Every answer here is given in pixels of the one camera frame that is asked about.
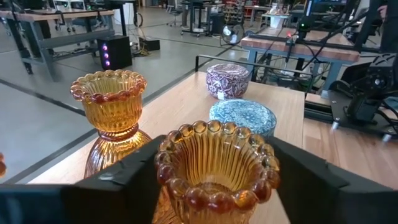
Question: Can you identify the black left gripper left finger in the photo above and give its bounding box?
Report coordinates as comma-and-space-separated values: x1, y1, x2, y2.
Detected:
0, 134, 167, 224

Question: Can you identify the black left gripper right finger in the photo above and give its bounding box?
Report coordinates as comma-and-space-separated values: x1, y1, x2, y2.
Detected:
267, 136, 398, 224

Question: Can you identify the amber glass candlestick holder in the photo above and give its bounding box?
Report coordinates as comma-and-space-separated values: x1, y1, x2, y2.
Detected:
154, 119, 281, 224
70, 68, 153, 180
0, 152, 7, 178

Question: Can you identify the teal patterned candle tin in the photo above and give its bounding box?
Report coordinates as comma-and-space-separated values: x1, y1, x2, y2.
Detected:
208, 98, 277, 138

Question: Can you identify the purple patterned candle tin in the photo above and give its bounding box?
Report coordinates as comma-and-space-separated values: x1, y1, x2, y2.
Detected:
205, 63, 251, 100

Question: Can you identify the black computer tower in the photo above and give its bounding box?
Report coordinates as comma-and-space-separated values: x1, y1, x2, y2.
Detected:
96, 35, 133, 71

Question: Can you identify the wooden table with rig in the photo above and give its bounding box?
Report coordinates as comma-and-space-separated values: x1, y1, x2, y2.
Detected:
241, 26, 361, 93

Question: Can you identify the black box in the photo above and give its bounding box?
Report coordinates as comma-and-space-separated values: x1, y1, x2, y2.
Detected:
139, 36, 161, 52

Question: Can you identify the grey workbench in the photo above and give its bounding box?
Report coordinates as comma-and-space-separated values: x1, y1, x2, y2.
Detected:
0, 8, 116, 82

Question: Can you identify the office chair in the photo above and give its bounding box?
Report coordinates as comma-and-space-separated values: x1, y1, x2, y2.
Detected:
166, 0, 185, 27

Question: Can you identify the black metal rig frame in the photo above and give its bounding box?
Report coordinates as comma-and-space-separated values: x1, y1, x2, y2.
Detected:
304, 90, 398, 144

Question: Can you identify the wooden shelf with black frame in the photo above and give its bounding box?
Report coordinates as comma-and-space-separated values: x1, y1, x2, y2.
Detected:
27, 54, 315, 224

